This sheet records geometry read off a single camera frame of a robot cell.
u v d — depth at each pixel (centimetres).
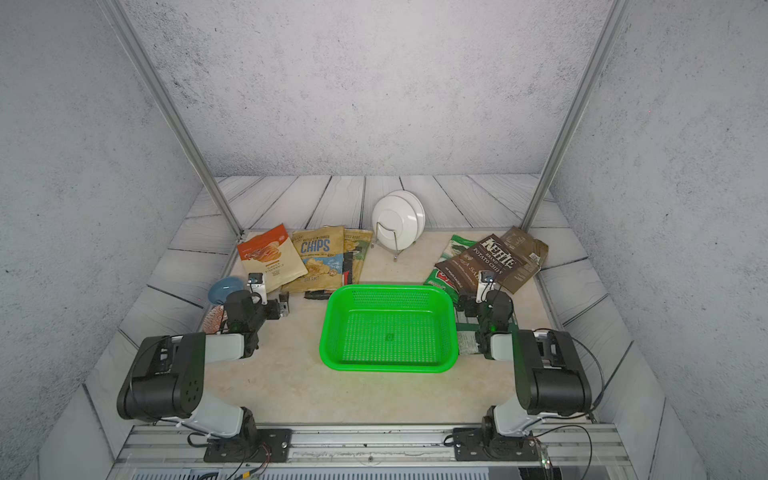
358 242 115
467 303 84
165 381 45
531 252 114
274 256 112
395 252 111
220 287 102
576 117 87
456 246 115
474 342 88
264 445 73
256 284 82
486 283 81
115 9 70
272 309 85
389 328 94
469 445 73
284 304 88
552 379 45
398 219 104
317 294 102
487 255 110
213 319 93
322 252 111
